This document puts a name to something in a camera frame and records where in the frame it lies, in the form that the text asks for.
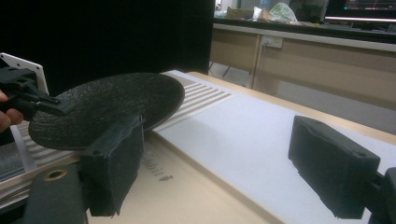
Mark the pale plastic bag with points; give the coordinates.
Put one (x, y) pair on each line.
(281, 12)

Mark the brown cardboard box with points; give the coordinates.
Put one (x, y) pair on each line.
(238, 13)

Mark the black curtain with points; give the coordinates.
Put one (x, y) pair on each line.
(109, 37)

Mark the black round plate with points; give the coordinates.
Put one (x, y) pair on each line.
(118, 96)

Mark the brown striped placemat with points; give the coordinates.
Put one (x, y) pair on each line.
(199, 96)

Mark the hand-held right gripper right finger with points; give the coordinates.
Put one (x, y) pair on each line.
(333, 168)

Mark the dark monitor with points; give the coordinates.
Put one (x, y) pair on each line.
(367, 6)

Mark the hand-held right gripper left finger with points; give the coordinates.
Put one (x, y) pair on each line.
(112, 168)

